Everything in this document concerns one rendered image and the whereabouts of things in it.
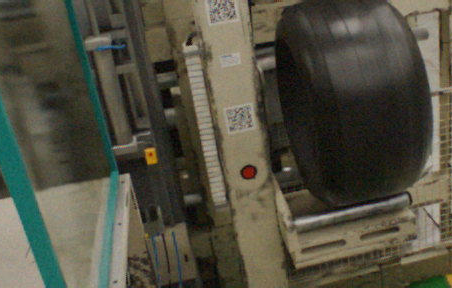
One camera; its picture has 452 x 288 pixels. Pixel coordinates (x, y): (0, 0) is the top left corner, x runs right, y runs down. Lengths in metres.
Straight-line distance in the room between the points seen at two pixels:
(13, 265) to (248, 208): 0.75
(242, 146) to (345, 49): 0.38
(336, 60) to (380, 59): 0.11
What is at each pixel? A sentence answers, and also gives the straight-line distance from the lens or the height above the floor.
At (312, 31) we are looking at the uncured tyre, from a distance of 1.39.
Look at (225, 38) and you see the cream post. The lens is 1.40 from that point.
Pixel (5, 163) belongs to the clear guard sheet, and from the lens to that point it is 0.60.
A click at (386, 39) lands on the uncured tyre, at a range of 1.39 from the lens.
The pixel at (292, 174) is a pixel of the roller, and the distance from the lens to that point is 1.81.
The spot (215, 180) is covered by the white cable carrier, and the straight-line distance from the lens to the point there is 1.55.
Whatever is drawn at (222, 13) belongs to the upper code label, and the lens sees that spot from 1.39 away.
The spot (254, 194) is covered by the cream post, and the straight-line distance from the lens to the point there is 1.58.
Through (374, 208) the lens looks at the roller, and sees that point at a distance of 1.61.
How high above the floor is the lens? 1.80
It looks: 24 degrees down
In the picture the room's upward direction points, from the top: 7 degrees counter-clockwise
